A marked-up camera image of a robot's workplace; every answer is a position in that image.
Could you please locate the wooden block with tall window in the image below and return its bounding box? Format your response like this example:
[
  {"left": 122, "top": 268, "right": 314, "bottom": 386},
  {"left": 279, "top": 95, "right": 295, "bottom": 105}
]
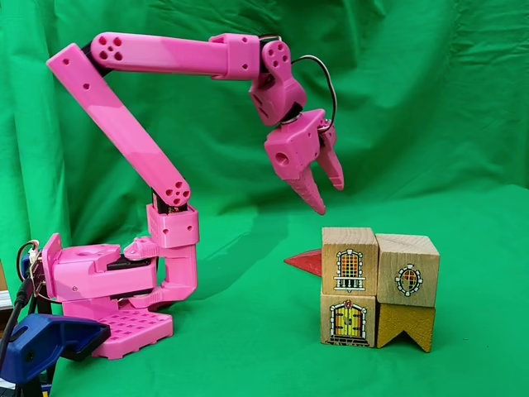
[{"left": 321, "top": 227, "right": 380, "bottom": 296}]

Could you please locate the yellow notched wooden block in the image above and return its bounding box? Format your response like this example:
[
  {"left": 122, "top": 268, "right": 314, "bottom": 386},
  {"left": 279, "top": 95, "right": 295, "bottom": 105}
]
[{"left": 375, "top": 303, "right": 437, "bottom": 354}]

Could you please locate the black power cable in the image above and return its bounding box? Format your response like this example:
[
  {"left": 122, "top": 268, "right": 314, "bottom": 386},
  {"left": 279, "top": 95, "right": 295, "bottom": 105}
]
[{"left": 0, "top": 279, "right": 33, "bottom": 361}]

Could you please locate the wooden block with door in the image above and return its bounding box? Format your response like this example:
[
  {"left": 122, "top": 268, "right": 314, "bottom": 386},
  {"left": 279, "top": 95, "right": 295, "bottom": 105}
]
[{"left": 320, "top": 292, "right": 378, "bottom": 349}]

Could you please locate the blue clamp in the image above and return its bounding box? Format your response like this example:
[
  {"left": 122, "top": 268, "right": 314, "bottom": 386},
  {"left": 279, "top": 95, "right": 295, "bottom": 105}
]
[{"left": 0, "top": 313, "right": 111, "bottom": 397}]

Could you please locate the green cloth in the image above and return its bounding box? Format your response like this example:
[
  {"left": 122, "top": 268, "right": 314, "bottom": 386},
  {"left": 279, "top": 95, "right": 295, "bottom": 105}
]
[{"left": 0, "top": 0, "right": 529, "bottom": 397}]

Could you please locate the red wooden wedge block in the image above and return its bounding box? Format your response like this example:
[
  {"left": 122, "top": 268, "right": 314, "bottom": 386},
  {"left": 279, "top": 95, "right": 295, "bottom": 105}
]
[{"left": 284, "top": 247, "right": 324, "bottom": 279}]

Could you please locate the wooden block with round window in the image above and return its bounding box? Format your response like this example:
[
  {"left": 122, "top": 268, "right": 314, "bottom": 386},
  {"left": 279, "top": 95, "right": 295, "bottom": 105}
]
[{"left": 374, "top": 233, "right": 441, "bottom": 308}]

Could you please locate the motor controller board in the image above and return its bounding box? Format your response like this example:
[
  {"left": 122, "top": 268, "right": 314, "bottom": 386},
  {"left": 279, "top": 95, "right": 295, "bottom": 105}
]
[{"left": 16, "top": 239, "right": 46, "bottom": 299}]

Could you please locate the servo wire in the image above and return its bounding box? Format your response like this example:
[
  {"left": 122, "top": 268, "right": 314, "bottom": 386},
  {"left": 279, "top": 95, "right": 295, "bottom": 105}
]
[{"left": 291, "top": 55, "right": 339, "bottom": 125}]

